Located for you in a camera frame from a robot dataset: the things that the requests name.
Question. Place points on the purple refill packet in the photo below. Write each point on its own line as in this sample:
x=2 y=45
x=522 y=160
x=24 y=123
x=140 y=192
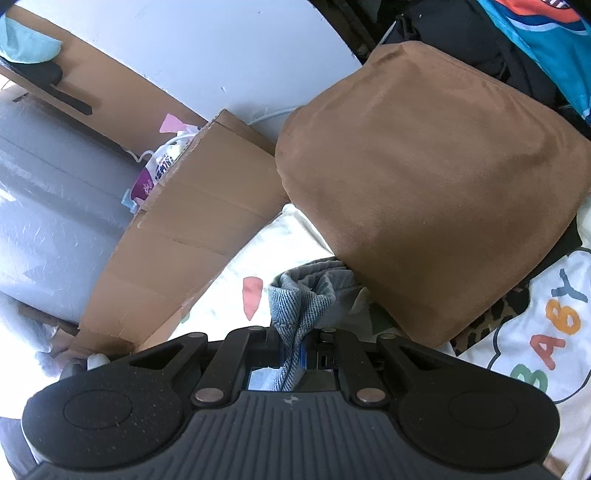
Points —
x=157 y=170

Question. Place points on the light blue denim pants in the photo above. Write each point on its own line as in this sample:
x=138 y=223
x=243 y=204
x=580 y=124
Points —
x=300 y=300

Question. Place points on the black flat object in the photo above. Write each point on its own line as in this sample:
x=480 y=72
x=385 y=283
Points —
x=41 y=74

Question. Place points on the pink paper tag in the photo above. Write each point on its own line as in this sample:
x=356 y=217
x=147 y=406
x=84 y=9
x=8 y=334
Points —
x=173 y=123

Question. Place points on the leopard print cloth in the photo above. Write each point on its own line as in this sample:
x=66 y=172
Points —
x=498 y=314

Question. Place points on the detergent bottle with blue cap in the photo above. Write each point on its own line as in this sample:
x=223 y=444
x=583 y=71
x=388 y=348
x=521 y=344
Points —
x=129 y=201

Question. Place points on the brown cardboard box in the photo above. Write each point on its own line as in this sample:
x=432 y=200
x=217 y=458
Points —
x=184 y=230

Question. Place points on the white cloth with colourful letters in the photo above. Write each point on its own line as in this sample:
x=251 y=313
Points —
x=531 y=369

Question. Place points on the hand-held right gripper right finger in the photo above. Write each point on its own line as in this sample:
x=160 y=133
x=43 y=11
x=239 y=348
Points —
x=302 y=357

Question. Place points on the teal and orange cloth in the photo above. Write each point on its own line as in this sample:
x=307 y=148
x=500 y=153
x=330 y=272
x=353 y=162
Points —
x=554 y=46

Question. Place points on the light teal cloth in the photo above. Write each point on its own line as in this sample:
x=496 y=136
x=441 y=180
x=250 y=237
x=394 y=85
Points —
x=27 y=44

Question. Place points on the cream bear print bed sheet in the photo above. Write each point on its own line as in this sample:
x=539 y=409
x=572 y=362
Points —
x=258 y=249

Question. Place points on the grey plastic wrapped panel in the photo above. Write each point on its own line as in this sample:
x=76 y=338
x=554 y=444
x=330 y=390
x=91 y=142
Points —
x=55 y=207

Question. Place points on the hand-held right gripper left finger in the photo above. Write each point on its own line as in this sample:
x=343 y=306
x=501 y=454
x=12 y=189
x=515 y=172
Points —
x=272 y=346

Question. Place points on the brown suede cushion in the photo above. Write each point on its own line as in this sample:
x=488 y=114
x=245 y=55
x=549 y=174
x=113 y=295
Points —
x=415 y=184

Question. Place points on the black garment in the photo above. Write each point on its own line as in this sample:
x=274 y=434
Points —
x=461 y=32

